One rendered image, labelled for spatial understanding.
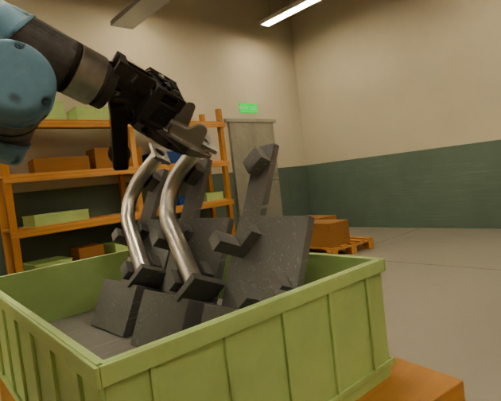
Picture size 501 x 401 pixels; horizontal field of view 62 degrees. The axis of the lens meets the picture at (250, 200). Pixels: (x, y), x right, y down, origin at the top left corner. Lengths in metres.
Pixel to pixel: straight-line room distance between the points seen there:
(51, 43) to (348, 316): 0.52
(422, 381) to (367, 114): 7.12
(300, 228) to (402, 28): 7.06
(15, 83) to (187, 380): 0.31
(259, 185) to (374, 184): 7.00
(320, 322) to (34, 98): 0.39
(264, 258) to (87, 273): 0.51
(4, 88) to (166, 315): 0.39
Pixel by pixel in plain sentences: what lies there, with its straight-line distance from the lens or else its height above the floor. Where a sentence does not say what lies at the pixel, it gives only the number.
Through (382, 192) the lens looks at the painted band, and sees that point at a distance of 7.55.
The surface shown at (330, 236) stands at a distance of 5.21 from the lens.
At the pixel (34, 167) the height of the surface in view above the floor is 1.50.
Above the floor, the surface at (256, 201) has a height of 1.06.
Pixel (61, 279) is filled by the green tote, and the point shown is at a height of 0.93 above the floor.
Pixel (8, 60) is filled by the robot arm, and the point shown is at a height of 1.22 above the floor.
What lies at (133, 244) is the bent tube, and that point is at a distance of 0.84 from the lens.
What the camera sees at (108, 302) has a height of 0.89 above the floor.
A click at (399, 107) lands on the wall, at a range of 7.37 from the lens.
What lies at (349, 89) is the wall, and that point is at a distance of 7.91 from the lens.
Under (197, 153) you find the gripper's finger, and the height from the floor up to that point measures 1.15.
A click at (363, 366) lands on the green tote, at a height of 0.83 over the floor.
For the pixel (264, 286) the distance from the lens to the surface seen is 0.55.
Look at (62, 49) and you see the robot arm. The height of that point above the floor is 1.29.
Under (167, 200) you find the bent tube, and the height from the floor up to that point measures 1.07.
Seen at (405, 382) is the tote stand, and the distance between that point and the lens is 0.66.
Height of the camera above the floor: 1.09
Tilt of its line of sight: 3 degrees down
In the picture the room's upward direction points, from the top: 7 degrees counter-clockwise
